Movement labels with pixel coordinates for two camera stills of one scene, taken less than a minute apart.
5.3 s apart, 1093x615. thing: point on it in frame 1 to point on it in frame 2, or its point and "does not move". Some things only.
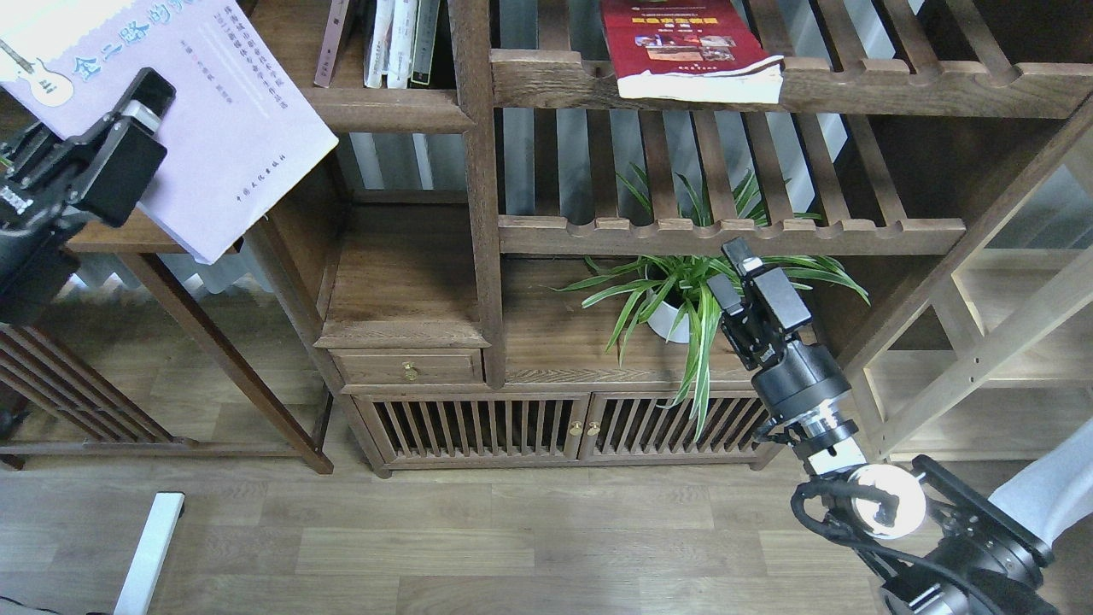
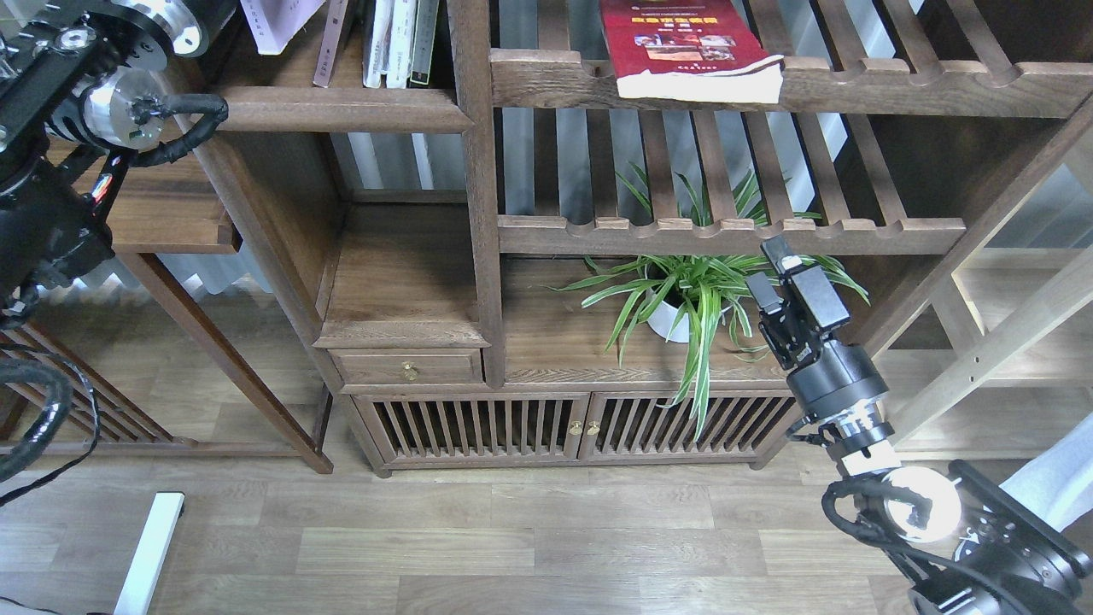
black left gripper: (49, 177) to (188, 25)
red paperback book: (688, 51) does not move
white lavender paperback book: (241, 126) to (273, 23)
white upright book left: (378, 43) does not move
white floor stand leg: (137, 593) does not move
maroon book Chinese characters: (336, 17) does not move
